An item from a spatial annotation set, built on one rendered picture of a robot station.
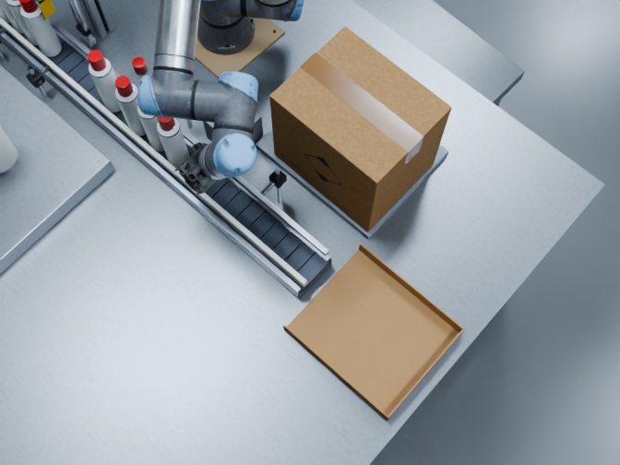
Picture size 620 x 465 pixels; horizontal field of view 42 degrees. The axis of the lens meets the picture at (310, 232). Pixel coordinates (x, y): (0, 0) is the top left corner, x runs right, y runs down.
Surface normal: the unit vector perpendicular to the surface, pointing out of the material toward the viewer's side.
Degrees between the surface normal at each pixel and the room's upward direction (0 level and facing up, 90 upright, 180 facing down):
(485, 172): 0
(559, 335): 0
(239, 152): 30
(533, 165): 0
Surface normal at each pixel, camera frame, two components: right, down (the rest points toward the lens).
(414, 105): 0.00, -0.37
